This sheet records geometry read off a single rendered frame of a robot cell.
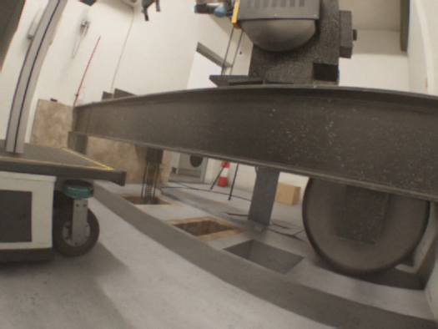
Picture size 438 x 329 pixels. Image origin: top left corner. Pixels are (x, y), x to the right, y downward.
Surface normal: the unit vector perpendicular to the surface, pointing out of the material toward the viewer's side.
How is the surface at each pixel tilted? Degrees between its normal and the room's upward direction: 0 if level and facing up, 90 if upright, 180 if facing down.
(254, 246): 90
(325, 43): 90
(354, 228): 90
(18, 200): 90
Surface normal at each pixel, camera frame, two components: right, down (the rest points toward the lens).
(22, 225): 0.79, 0.16
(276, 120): -0.61, -0.10
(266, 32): -0.43, -0.07
